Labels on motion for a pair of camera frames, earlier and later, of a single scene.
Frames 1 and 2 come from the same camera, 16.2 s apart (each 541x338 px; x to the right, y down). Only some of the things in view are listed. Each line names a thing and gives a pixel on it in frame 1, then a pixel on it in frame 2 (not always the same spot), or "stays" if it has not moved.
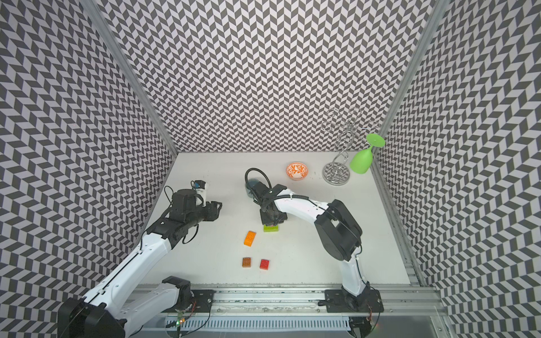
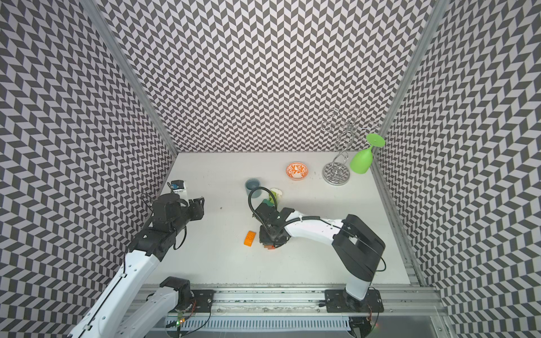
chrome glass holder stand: [337, 173] stays
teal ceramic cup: [249, 186] stays
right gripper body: [272, 217] -> [267, 238]
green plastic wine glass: [361, 160] stays
